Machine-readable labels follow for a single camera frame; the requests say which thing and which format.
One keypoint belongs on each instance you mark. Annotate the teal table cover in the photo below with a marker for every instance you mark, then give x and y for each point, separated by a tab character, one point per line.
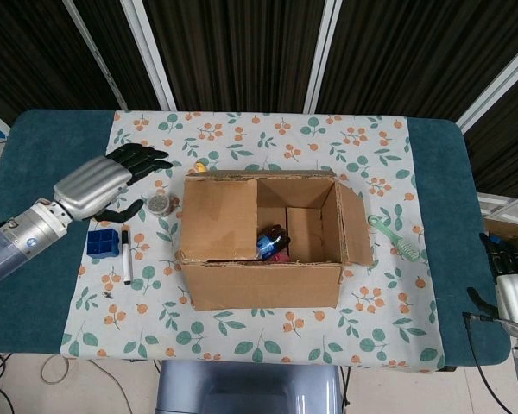
39	138

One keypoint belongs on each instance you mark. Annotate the blue plastic grid block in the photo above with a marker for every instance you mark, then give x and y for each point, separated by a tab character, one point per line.
103	243

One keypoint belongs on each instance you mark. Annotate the cola bottle blue label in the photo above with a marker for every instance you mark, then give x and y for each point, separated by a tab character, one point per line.
271	242

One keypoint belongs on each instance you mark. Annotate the white partition frame post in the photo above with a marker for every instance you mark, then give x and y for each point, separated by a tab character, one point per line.
500	206
149	56
324	56
496	90

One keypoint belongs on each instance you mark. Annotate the small round clear jar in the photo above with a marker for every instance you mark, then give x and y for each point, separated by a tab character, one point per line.
159	204

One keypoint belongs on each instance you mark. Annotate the mint green hairbrush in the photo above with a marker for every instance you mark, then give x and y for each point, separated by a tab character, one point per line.
408	250

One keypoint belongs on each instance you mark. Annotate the small metal screw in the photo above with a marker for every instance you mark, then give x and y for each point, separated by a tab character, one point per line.
107	295

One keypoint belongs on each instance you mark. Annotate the blue plastic bag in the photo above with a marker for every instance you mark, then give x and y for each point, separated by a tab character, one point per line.
495	240

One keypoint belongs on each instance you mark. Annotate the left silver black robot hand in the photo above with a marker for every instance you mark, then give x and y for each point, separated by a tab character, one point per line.
90	185

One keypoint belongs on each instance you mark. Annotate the red plastic package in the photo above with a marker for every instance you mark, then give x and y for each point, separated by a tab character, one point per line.
279	257

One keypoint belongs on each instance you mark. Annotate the brown cardboard box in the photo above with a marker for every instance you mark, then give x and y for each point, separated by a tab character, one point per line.
263	284

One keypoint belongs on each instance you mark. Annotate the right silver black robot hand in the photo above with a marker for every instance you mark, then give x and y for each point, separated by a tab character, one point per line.
516	293

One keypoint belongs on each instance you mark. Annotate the thin white partition post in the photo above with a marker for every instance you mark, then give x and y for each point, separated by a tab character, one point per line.
95	56

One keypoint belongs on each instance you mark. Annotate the white marker black cap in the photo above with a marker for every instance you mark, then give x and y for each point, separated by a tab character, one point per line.
126	259

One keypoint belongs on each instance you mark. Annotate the small yellow toy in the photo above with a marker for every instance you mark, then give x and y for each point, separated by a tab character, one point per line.
200	166

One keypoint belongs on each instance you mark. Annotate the floral print tablecloth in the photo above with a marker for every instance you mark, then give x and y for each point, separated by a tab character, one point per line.
259	336

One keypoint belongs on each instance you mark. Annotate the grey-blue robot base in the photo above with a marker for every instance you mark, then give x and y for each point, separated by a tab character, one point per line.
241	388

